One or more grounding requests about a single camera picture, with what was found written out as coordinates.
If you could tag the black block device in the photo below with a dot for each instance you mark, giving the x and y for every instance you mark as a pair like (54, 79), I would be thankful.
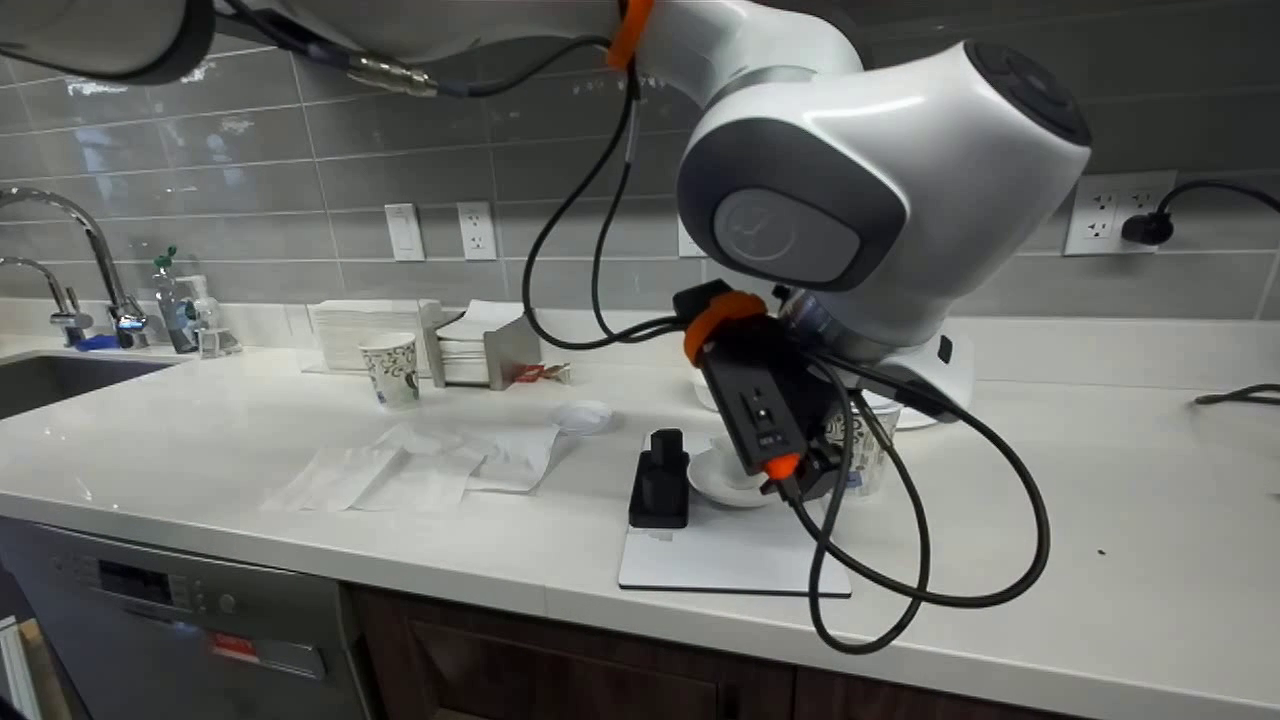
(659, 485)

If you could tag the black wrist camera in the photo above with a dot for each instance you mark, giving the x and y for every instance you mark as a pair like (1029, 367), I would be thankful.
(763, 405)

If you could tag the small blue sponge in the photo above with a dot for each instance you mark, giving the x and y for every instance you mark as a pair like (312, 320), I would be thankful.
(103, 340)

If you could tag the clear acrylic towel dispenser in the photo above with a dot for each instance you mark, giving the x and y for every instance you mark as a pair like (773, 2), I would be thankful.
(432, 334)

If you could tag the white double wall outlet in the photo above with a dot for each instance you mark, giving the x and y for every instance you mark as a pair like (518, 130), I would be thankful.
(1106, 221)

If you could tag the stainless steel dishwasher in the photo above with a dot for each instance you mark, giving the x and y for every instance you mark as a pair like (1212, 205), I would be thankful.
(162, 624)

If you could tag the white napkin stack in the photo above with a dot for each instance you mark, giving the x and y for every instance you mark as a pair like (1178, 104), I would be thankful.
(465, 354)

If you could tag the white mug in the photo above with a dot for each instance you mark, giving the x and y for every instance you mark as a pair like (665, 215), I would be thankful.
(725, 464)

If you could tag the tall chrome faucet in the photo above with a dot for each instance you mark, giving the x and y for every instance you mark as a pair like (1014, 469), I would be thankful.
(92, 233)

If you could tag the small red packet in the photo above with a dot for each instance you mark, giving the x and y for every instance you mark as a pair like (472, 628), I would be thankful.
(536, 372)

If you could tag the steel sink basin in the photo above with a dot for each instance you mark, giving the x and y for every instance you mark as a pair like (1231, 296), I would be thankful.
(54, 382)

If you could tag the open printed paper cup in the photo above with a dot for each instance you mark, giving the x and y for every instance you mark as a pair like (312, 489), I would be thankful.
(394, 372)

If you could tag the small clear container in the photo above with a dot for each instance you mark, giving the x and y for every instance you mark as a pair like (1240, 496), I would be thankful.
(217, 324)

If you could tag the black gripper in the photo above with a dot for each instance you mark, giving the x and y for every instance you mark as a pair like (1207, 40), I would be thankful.
(832, 424)

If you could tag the small chrome faucet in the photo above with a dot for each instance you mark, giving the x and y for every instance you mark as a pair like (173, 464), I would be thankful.
(54, 286)

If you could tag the white square paper towel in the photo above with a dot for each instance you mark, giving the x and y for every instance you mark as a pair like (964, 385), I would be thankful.
(335, 482)

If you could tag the white wooden frame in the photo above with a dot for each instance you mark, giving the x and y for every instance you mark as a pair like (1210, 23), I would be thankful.
(17, 675)

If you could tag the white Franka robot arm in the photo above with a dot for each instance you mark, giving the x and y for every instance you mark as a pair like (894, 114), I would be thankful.
(907, 172)

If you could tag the clear plastic bag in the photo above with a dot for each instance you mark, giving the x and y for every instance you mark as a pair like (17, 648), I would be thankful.
(443, 464)

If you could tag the grey napkin holder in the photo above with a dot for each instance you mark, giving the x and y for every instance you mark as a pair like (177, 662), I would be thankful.
(518, 354)

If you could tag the small white plastic lid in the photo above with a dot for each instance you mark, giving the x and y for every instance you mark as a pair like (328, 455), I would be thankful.
(586, 416)

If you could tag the white rectangular board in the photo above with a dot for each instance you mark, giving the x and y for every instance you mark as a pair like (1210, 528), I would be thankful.
(721, 563)

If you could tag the dark wooden cabinet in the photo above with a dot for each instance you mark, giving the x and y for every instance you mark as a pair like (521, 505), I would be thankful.
(562, 666)

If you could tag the clear soap bottle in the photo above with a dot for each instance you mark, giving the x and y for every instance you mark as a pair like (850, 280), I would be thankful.
(173, 313)

